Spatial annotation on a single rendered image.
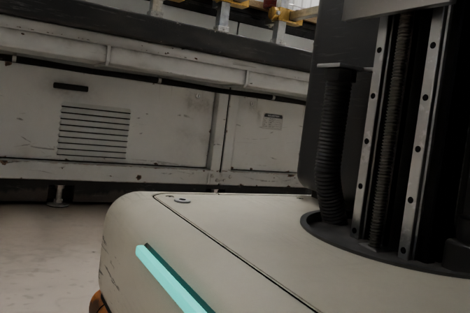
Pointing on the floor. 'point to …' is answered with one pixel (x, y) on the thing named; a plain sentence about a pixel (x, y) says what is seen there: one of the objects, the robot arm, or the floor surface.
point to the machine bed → (139, 113)
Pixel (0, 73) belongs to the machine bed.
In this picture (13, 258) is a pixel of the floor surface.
